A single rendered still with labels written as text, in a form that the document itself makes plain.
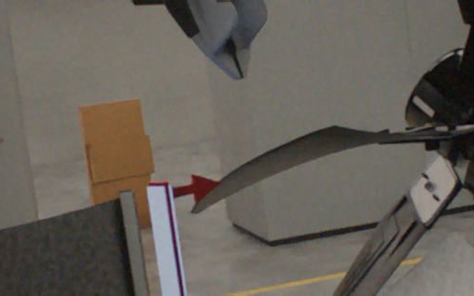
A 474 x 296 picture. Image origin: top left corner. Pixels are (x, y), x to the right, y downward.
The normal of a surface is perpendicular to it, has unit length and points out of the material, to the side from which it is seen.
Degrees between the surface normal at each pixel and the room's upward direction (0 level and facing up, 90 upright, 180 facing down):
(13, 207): 90
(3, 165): 90
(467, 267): 55
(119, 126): 90
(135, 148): 90
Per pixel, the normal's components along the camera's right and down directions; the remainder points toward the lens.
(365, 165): 0.22, 0.04
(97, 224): 0.85, -0.08
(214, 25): -0.76, 0.22
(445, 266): -0.29, -0.48
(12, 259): 0.71, -0.05
